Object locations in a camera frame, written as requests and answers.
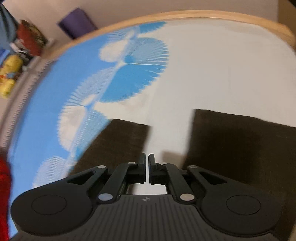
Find red patterned bag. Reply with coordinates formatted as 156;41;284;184
17;20;48;56

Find red folded sweater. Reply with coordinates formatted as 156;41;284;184
0;156;11;241

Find blue white patterned bedsheet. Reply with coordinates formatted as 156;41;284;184
9;19;295;198

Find purple cloth on wall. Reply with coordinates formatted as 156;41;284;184
57;8;97;39

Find dark brown corduroy pants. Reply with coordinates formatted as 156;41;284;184
70;109;295;240

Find yellow plush toy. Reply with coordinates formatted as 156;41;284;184
1;55;23;98

